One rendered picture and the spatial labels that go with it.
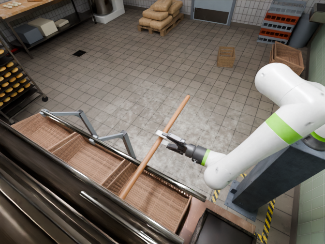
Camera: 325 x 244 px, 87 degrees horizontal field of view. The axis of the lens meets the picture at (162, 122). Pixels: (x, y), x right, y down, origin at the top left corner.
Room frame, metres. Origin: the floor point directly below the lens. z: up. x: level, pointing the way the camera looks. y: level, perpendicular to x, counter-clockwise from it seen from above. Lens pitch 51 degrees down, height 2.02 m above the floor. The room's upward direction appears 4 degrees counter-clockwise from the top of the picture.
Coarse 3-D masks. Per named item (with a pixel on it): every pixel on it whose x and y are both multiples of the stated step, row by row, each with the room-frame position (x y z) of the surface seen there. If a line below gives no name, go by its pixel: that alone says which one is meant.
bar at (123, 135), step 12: (60, 120) 0.76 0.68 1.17; (84, 120) 1.02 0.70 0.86; (84, 132) 0.64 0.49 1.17; (120, 132) 0.79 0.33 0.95; (108, 144) 0.54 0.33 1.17; (120, 156) 0.46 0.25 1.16; (132, 156) 0.76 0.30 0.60; (144, 168) 0.38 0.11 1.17; (168, 180) 0.31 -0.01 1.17; (192, 192) 0.24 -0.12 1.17
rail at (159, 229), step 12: (0, 120) 0.56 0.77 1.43; (12, 132) 0.48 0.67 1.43; (36, 144) 0.40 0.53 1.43; (48, 156) 0.34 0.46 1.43; (72, 168) 0.28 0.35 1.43; (84, 180) 0.23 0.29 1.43; (108, 192) 0.19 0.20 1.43; (120, 204) 0.15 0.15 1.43; (144, 216) 0.11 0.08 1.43; (156, 228) 0.07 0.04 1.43; (180, 240) 0.04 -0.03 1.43
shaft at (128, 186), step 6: (186, 96) 0.87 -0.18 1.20; (186, 102) 0.82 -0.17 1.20; (180, 108) 0.76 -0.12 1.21; (174, 114) 0.71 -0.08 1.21; (174, 120) 0.67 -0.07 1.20; (168, 126) 0.62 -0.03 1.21; (162, 138) 0.54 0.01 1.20; (156, 144) 0.50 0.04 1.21; (150, 150) 0.46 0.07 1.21; (150, 156) 0.43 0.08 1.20; (144, 162) 0.39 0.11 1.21; (138, 168) 0.36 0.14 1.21; (138, 174) 0.33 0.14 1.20; (132, 180) 0.31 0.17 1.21; (126, 186) 0.28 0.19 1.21; (132, 186) 0.28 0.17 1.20; (126, 192) 0.25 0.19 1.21
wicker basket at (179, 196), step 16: (128, 176) 0.57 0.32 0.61; (144, 176) 0.57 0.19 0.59; (112, 192) 0.42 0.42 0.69; (144, 192) 0.43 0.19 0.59; (160, 192) 0.42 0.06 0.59; (176, 192) 0.41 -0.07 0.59; (144, 208) 0.31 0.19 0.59; (160, 208) 0.31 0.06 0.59; (176, 208) 0.30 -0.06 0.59; (176, 224) 0.19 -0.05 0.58
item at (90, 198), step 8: (88, 200) 0.16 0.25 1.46; (96, 200) 0.15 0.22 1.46; (104, 208) 0.13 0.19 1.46; (112, 216) 0.11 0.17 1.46; (120, 224) 0.09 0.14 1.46; (128, 224) 0.08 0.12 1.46; (136, 232) 0.06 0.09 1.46; (144, 232) 0.06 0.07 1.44; (144, 240) 0.04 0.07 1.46; (152, 240) 0.04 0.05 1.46
